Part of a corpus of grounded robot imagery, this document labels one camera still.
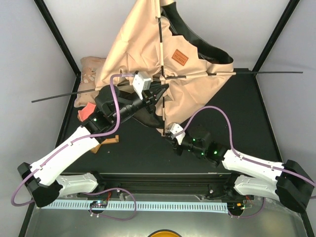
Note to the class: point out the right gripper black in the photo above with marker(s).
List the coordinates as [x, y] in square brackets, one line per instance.
[178, 151]

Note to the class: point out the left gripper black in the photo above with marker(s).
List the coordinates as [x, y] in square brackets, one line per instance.
[149, 95]

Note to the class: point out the beige black pet tent fabric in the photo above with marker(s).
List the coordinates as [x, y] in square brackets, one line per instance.
[187, 61]

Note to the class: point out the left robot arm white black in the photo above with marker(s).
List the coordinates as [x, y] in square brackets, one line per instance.
[43, 178]

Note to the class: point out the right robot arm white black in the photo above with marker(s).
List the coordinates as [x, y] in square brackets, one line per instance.
[287, 182]

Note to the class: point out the wooden bowl stand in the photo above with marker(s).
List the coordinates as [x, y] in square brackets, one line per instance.
[105, 142]

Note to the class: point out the beige patterned pillow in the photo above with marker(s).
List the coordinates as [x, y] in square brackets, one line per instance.
[90, 68]

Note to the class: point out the pink cat-ear bowl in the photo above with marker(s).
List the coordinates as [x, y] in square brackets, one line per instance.
[84, 113]

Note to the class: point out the right small circuit board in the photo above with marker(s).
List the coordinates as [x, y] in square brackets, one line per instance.
[238, 206]

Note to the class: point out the small circuit board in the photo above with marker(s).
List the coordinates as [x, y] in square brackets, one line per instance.
[99, 204]
[238, 206]

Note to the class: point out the yellow round object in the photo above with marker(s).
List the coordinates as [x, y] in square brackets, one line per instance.
[164, 233]

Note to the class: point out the left small circuit board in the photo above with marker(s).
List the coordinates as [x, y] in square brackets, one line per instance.
[99, 204]

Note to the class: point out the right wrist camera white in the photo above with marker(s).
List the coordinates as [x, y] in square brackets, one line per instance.
[177, 132]

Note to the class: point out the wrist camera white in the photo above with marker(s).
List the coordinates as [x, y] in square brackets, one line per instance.
[177, 132]
[141, 82]

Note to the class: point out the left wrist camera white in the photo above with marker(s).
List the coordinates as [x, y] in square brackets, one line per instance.
[141, 82]

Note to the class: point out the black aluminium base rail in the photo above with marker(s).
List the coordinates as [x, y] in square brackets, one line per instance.
[212, 184]

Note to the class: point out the white slotted cable duct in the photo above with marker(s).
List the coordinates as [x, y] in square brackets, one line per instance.
[216, 207]

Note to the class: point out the left black frame post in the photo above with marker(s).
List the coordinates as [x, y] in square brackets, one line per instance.
[42, 7]

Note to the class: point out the black frame post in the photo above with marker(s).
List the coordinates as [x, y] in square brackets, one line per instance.
[42, 7]
[283, 20]

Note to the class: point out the right black frame post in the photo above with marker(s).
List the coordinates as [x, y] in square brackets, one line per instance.
[283, 20]

